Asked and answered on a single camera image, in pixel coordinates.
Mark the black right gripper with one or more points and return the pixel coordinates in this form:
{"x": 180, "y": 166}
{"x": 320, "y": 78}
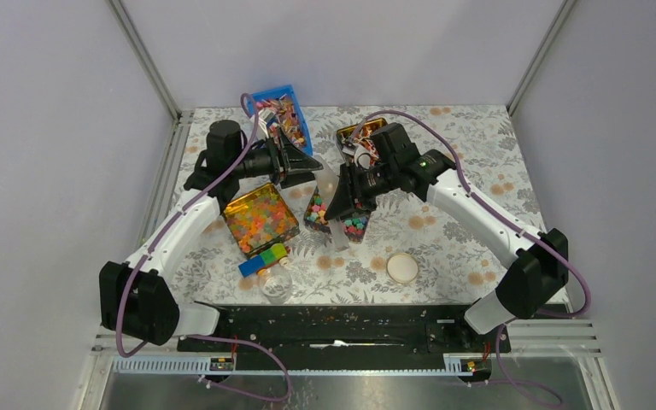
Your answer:
{"x": 351, "y": 196}

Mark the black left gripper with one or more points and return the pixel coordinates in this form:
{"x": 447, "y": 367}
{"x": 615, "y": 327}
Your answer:
{"x": 290, "y": 166}

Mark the gold tin star candies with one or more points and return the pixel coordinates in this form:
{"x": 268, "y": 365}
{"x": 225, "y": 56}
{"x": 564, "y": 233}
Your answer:
{"x": 354, "y": 227}

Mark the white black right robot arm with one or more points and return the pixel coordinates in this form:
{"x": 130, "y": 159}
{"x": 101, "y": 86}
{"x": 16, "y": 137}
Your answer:
{"x": 535, "y": 260}

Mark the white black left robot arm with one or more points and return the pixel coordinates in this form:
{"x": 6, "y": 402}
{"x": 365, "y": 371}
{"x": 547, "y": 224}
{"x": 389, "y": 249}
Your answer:
{"x": 135, "y": 298}

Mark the gold tin pastel candies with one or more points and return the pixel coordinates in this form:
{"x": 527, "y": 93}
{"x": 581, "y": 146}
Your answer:
{"x": 260, "y": 219}

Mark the gold tin with lollipops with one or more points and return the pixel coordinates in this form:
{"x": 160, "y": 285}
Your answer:
{"x": 359, "y": 148}

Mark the blue plastic candy bin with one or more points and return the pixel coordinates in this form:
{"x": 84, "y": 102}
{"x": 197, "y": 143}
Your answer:
{"x": 289, "y": 115}

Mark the floral tablecloth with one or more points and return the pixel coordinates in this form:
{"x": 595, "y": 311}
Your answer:
{"x": 460, "y": 250}

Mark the white round jar lid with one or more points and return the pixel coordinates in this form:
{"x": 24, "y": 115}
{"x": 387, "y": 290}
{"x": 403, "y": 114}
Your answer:
{"x": 402, "y": 268}

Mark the colourful toy block truck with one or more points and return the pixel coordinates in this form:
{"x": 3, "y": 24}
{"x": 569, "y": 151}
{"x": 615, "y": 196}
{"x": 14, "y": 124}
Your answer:
{"x": 263, "y": 260}

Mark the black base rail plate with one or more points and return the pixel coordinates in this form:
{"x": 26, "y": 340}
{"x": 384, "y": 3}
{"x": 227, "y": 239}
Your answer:
{"x": 393, "y": 338}

